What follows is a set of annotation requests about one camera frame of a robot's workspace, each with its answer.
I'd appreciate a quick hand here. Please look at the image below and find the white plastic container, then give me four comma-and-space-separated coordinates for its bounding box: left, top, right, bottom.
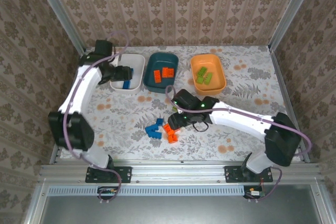
109, 53, 146, 95

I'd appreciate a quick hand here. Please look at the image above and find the teal plastic container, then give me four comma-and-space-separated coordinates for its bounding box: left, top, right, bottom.
143, 52, 180, 95

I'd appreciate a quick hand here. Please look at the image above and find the orange plastic container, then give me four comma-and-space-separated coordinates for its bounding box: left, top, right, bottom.
190, 54, 227, 96

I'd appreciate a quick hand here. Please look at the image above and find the floral tablecloth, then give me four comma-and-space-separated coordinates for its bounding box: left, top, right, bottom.
60, 45, 301, 162

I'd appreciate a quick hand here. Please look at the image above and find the grey metal sheet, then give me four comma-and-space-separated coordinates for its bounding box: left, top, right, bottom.
39, 184, 325, 224

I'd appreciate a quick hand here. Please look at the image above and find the small circuit board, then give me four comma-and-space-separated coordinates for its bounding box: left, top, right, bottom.
97, 186, 119, 196
244, 186, 266, 200

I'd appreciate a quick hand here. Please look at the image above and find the wide aluminium mounting rail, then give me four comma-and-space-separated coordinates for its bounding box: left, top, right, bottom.
39, 159, 322, 185

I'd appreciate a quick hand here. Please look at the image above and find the slotted cable duct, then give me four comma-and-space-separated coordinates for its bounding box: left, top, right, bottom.
48, 185, 249, 196

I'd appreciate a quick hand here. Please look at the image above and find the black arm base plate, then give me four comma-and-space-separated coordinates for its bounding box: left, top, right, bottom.
224, 165, 274, 184
86, 165, 132, 184

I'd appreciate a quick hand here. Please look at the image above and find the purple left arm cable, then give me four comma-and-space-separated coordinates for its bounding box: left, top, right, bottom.
62, 31, 130, 205

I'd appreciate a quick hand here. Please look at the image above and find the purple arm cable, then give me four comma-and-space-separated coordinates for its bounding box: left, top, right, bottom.
62, 31, 130, 205
164, 84, 313, 204

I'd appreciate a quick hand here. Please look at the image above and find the aluminium frame post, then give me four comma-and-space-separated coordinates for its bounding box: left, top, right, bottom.
269, 0, 320, 51
30, 0, 87, 56

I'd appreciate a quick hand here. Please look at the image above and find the aluminium frame rail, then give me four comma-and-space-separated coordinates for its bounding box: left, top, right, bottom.
49, 50, 90, 164
269, 48, 310, 163

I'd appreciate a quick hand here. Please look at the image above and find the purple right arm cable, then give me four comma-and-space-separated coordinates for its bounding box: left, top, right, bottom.
164, 84, 313, 204

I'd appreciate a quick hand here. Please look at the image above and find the aluminium frame bar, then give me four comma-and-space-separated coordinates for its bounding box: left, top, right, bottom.
311, 182, 336, 224
23, 179, 49, 224

